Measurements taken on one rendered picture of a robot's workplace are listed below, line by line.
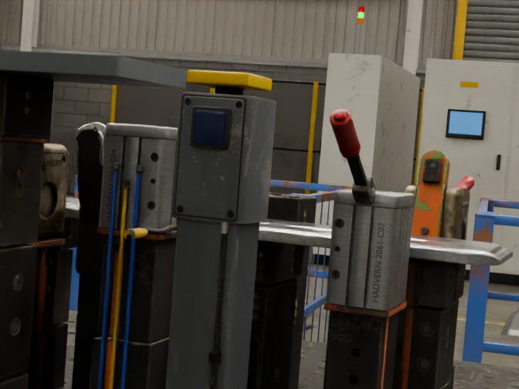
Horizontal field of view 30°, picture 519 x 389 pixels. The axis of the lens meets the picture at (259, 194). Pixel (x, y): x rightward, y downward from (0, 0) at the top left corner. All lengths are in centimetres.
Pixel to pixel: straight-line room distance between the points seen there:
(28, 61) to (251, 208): 24
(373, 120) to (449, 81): 77
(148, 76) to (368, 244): 27
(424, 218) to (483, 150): 773
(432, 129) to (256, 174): 820
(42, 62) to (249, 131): 20
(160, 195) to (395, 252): 26
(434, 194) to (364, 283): 34
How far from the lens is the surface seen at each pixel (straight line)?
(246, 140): 84
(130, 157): 106
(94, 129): 115
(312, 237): 110
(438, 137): 903
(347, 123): 86
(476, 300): 296
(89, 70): 87
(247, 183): 84
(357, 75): 912
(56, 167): 118
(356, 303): 98
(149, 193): 105
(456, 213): 130
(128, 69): 87
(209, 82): 85
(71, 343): 186
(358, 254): 97
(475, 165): 901
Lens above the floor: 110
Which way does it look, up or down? 3 degrees down
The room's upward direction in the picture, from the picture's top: 4 degrees clockwise
